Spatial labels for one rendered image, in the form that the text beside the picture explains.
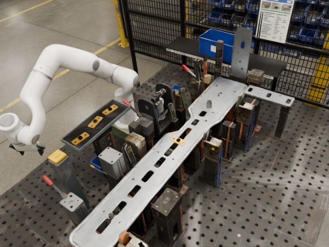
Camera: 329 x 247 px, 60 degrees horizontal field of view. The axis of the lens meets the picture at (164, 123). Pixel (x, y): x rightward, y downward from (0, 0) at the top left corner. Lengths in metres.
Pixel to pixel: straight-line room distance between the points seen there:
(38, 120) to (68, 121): 2.18
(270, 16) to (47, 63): 1.43
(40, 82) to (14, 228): 0.87
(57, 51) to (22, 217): 0.97
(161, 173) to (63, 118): 2.30
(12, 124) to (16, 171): 1.89
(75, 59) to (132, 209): 0.73
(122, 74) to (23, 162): 1.78
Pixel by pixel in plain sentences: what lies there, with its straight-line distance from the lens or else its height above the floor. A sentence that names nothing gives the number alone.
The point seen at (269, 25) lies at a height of 1.26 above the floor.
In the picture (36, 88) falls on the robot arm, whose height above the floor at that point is 1.44.
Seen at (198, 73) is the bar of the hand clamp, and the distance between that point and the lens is 1.81.
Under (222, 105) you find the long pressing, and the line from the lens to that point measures 1.77.
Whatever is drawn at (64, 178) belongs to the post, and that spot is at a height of 1.05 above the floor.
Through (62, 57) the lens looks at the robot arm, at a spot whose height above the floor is 1.51.
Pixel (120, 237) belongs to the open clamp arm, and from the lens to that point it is 1.14.
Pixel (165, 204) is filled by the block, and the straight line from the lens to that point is 1.27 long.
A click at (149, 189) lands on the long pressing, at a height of 1.00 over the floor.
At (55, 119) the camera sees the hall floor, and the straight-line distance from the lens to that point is 3.56.
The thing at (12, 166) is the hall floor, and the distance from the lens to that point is 3.23.
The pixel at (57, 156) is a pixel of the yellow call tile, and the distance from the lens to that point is 1.39.
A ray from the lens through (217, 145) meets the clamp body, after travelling 1.46.
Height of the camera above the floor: 2.10
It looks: 42 degrees down
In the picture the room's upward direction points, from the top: 6 degrees counter-clockwise
